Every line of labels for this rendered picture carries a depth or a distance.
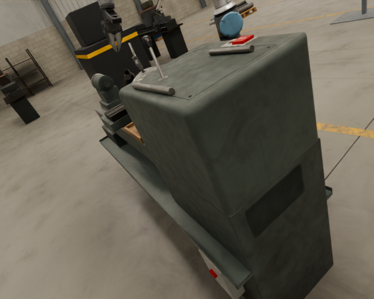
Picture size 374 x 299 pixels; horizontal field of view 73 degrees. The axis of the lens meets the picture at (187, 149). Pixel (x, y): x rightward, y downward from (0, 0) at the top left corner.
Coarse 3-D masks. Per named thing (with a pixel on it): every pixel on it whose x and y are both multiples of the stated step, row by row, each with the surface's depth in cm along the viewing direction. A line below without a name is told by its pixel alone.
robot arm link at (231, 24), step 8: (216, 0) 121; (224, 0) 120; (216, 8) 124; (224, 8) 121; (232, 8) 121; (216, 16) 125; (224, 16) 122; (232, 16) 122; (240, 16) 122; (224, 24) 124; (232, 24) 124; (240, 24) 124; (224, 32) 126; (232, 32) 126
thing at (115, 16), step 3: (105, 9) 121; (108, 9) 122; (111, 9) 122; (105, 12) 120; (108, 12) 119; (111, 12) 120; (114, 12) 120; (108, 15) 118; (111, 15) 117; (114, 15) 116; (117, 15) 117; (108, 18) 120; (111, 18) 116; (114, 18) 116; (117, 18) 116; (120, 18) 117; (111, 21) 117; (114, 21) 116; (117, 21) 117; (120, 21) 118
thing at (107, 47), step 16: (80, 16) 527; (96, 16) 542; (80, 32) 536; (96, 32) 551; (112, 32) 566; (128, 32) 546; (80, 48) 613; (96, 48) 525; (112, 48) 540; (128, 48) 556; (96, 64) 534; (112, 64) 549; (128, 64) 566; (144, 64) 584
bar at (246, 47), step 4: (220, 48) 89; (224, 48) 87; (228, 48) 85; (232, 48) 84; (236, 48) 82; (240, 48) 81; (244, 48) 80; (248, 48) 78; (252, 48) 79; (212, 52) 92; (216, 52) 90; (220, 52) 89; (224, 52) 87; (228, 52) 86; (232, 52) 84; (236, 52) 83; (240, 52) 82; (244, 52) 81; (248, 52) 80
